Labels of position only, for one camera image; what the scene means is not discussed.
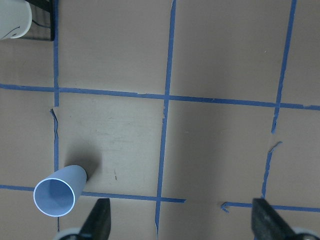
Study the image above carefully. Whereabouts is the white mug with face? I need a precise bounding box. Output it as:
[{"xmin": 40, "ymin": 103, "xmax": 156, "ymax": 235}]
[{"xmin": 0, "ymin": 0, "xmax": 32, "ymax": 41}]

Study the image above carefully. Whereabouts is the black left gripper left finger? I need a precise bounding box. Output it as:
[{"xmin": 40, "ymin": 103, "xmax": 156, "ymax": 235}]
[{"xmin": 78, "ymin": 198, "xmax": 112, "ymax": 240}]

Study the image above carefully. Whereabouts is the light blue plastic cup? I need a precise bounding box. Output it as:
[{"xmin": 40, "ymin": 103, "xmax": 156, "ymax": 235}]
[{"xmin": 33, "ymin": 165, "xmax": 87, "ymax": 218}]

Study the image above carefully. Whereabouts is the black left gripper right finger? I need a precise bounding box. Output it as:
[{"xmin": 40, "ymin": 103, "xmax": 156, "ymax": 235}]
[{"xmin": 251, "ymin": 198, "xmax": 297, "ymax": 240}]

